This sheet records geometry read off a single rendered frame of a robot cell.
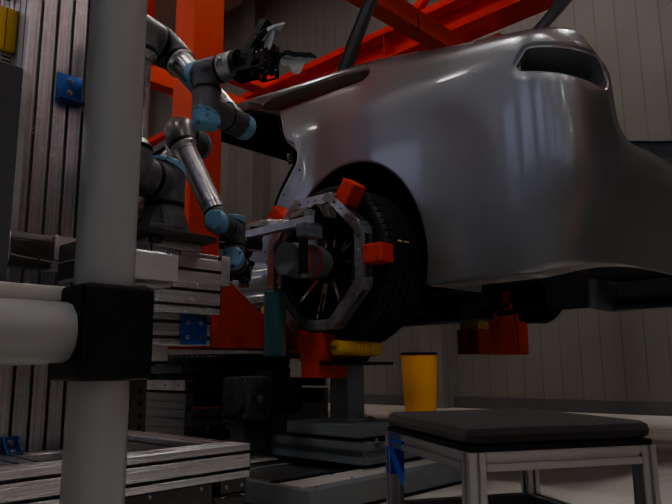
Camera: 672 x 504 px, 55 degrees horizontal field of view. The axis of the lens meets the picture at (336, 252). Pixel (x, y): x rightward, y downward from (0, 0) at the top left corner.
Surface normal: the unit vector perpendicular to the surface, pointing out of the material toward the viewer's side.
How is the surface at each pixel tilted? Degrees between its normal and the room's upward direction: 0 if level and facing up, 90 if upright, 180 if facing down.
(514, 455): 90
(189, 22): 90
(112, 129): 90
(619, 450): 90
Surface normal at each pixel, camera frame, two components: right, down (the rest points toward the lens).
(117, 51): 0.35, -0.17
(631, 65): -0.69, -0.12
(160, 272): 0.73, -0.13
